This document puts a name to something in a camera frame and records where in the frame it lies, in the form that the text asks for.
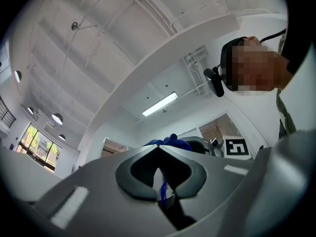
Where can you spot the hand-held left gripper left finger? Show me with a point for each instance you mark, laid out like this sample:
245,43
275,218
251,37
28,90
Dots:
98,194

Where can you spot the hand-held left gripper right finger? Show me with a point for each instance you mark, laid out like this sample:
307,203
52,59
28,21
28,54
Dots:
217,181

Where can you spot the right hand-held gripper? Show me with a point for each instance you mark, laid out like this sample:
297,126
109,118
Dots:
237,148

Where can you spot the blue cloth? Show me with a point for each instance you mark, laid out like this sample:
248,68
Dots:
172,142

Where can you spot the doorway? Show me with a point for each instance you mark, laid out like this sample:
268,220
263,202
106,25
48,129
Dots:
113,148

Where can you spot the long fluorescent ceiling light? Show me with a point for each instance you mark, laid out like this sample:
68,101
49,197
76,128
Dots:
160,104

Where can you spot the person's torso in white shirt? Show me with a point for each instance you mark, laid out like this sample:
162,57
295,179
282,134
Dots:
254,117

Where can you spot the round pendant lamp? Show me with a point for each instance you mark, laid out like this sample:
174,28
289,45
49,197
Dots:
57,118
61,137
17,76
30,110

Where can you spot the white ceiling pipes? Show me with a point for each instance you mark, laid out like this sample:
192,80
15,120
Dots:
197,70

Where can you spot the large window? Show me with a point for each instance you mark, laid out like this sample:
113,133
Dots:
37,144

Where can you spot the olive vest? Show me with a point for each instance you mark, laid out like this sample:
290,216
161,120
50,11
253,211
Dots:
286,112

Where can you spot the person's head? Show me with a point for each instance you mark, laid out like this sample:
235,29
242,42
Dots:
256,65

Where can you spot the black metal railing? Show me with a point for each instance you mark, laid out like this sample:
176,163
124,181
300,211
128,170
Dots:
7,112

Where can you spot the round ceiling fixture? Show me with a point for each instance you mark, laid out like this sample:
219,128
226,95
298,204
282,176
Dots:
75,26

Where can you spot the black cylindrical webcam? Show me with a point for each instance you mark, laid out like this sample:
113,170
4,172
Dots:
214,81

